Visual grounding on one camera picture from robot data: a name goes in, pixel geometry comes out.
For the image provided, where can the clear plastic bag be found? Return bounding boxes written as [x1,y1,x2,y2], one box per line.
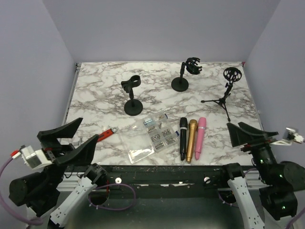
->
[119,123,156,164]

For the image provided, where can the clear plastic screw organizer box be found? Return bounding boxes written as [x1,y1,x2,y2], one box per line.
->
[142,112,179,152]

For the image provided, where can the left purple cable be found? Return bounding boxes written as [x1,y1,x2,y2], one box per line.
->
[0,156,137,226]

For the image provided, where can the black round-base shock-mount stand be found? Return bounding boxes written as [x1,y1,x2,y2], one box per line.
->
[171,56,203,93]

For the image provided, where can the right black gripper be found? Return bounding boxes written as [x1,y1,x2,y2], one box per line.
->
[228,120,278,182]

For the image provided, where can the black tripod microphone stand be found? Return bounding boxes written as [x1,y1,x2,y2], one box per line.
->
[201,67,243,122]

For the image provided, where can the gold microphone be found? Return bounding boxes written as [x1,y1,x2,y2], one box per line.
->
[186,119,198,163]

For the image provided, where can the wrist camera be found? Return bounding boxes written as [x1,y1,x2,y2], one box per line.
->
[272,127,305,146]
[10,146,52,170]

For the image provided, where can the pink microphone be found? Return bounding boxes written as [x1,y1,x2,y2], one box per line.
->
[195,117,206,160]

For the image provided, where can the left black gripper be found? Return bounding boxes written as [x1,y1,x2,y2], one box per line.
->
[40,117,100,189]

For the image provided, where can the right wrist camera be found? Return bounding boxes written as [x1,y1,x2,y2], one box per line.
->
[272,127,305,146]

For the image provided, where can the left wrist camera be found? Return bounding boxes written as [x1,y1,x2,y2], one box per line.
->
[10,146,52,170]

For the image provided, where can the black clip microphone stand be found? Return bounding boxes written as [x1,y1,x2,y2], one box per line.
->
[121,75,143,116]

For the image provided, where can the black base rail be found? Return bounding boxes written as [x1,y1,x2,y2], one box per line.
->
[58,165,262,199]

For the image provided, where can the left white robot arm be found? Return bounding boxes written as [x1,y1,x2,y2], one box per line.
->
[9,117,107,228]

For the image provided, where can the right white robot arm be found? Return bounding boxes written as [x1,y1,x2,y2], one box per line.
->
[219,122,305,229]

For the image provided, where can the black microphone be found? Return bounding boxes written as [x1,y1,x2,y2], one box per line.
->
[179,117,188,161]

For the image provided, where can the red adjustable wrench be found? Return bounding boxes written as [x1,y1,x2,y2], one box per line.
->
[97,127,118,142]

